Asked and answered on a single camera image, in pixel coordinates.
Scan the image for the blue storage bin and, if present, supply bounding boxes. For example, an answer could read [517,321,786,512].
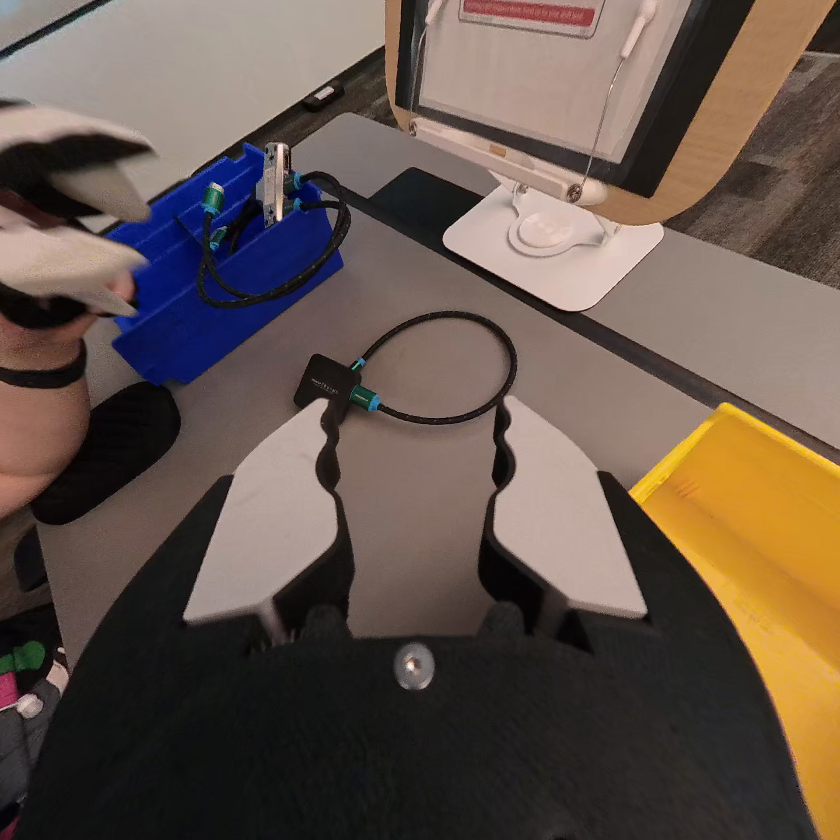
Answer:
[107,141,345,386]

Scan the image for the black braided HDMI cable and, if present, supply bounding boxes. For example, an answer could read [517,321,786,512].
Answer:
[348,310,519,426]

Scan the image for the silver adapter hub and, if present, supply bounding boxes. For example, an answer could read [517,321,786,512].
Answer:
[255,141,294,229]

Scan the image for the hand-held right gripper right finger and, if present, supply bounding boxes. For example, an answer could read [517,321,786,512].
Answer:
[478,395,651,627]

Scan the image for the instruction sheet display stand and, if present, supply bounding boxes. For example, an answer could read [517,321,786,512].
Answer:
[384,0,840,312]

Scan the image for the black square adapter hub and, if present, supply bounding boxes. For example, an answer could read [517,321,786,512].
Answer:
[293,353,363,421]

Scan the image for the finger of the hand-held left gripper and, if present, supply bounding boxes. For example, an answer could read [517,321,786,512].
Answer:
[0,223,151,317]
[0,107,160,223]

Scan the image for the black wristband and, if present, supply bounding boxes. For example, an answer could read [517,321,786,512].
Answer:
[0,341,88,390]

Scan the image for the yellow storage bin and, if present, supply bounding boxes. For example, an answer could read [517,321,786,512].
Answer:
[629,402,840,840]

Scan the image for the person's left forearm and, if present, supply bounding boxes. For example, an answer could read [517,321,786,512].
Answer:
[0,364,91,519]

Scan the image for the black desk grommet cover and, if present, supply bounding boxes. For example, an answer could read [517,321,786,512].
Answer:
[369,167,490,227]

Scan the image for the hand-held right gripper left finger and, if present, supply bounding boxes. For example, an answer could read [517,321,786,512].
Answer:
[182,397,357,636]

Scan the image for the black chair armrest pad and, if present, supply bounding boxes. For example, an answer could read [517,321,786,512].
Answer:
[29,381,182,526]

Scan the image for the person's left hand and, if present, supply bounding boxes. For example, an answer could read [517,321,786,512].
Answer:
[0,269,139,370]

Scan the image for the person's printed black shirt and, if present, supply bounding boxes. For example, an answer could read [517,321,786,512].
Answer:
[0,604,70,815]

